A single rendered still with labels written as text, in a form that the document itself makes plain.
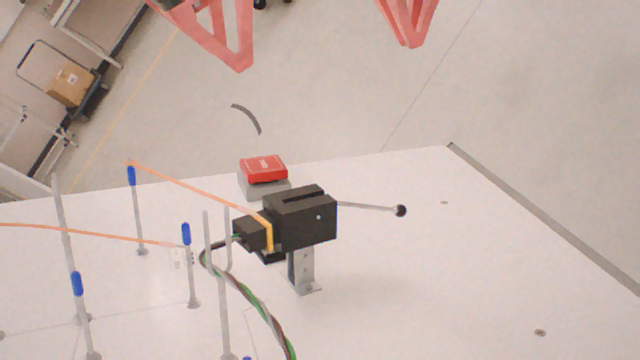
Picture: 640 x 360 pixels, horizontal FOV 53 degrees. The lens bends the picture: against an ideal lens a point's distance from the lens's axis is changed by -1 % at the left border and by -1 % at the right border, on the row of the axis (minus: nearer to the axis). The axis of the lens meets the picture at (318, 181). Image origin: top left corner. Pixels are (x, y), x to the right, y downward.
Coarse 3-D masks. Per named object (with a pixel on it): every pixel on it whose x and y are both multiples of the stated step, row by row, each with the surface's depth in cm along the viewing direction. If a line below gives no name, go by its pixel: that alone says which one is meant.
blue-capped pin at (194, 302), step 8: (184, 224) 55; (184, 232) 55; (184, 240) 55; (192, 264) 57; (192, 272) 57; (192, 280) 57; (192, 288) 58; (192, 296) 58; (192, 304) 58; (200, 304) 58
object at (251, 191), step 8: (240, 176) 79; (240, 184) 79; (248, 184) 77; (256, 184) 77; (264, 184) 77; (272, 184) 77; (280, 184) 77; (288, 184) 77; (248, 192) 76; (256, 192) 76; (264, 192) 77; (272, 192) 77; (248, 200) 76
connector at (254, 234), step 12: (240, 216) 57; (252, 216) 57; (264, 216) 57; (240, 228) 56; (252, 228) 55; (264, 228) 55; (276, 228) 56; (240, 240) 56; (252, 240) 55; (264, 240) 56; (276, 240) 57; (252, 252) 56
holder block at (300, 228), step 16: (288, 192) 59; (304, 192) 59; (320, 192) 59; (272, 208) 57; (288, 208) 56; (304, 208) 56; (320, 208) 57; (336, 208) 58; (288, 224) 56; (304, 224) 57; (320, 224) 58; (336, 224) 59; (288, 240) 57; (304, 240) 58; (320, 240) 58
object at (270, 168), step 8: (240, 160) 79; (248, 160) 79; (256, 160) 79; (264, 160) 79; (272, 160) 79; (280, 160) 79; (240, 168) 79; (248, 168) 77; (256, 168) 77; (264, 168) 77; (272, 168) 77; (280, 168) 77; (248, 176) 75; (256, 176) 76; (264, 176) 76; (272, 176) 76; (280, 176) 77; (288, 176) 77
